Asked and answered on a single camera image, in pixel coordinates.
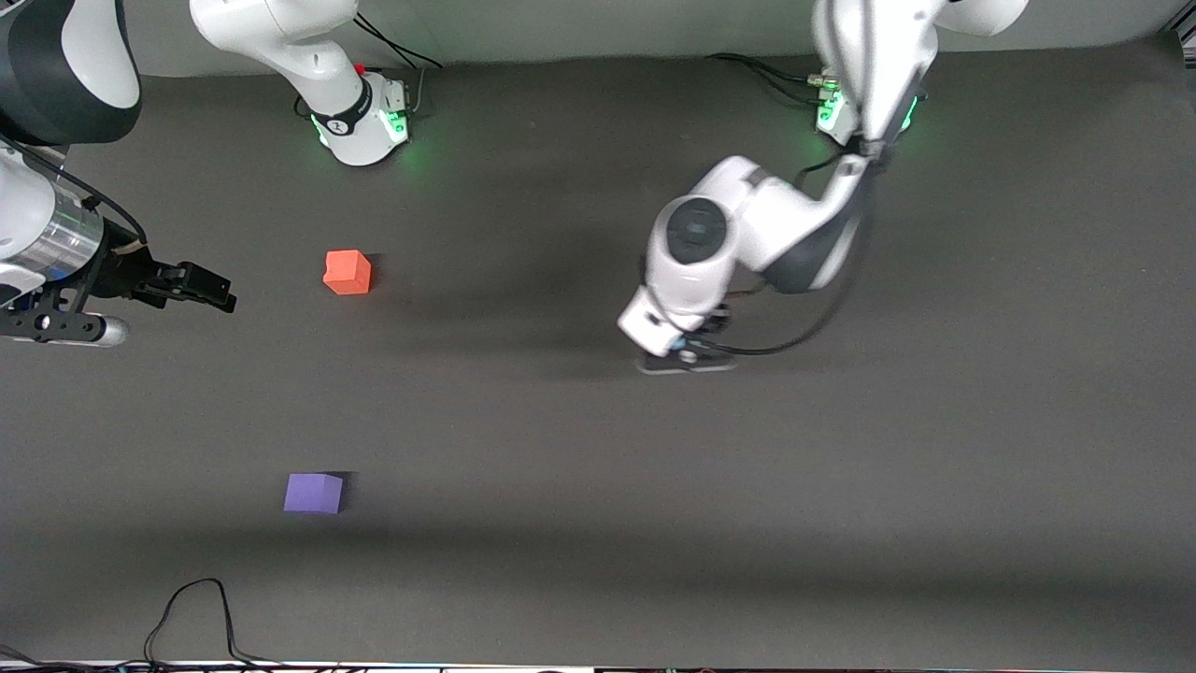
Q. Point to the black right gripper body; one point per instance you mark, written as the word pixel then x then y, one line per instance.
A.
pixel 123 270

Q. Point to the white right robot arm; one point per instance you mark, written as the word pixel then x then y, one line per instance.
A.
pixel 280 37

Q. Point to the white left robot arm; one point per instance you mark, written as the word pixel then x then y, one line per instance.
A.
pixel 747 224

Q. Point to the dark grey table mat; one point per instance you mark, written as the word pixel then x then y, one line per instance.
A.
pixel 598 467

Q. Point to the orange foam block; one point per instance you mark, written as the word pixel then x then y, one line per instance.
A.
pixel 347 272

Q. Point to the purple foam block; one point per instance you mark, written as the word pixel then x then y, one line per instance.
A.
pixel 312 494

